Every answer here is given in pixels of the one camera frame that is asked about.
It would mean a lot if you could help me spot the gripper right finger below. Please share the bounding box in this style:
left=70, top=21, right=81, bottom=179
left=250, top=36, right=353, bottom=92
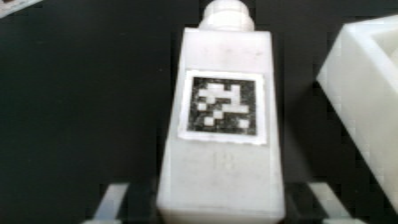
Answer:
left=307, top=182, right=367, bottom=224

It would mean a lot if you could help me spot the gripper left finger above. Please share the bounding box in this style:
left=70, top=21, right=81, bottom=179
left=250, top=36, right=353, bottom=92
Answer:
left=81, top=183, right=129, bottom=224

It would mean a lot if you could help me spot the white table leg with tag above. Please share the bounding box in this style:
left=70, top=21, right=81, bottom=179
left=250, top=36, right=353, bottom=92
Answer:
left=156, top=0, right=285, bottom=224

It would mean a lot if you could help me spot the white square table top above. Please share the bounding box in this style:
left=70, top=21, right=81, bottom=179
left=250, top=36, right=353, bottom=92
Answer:
left=316, top=14, right=398, bottom=212

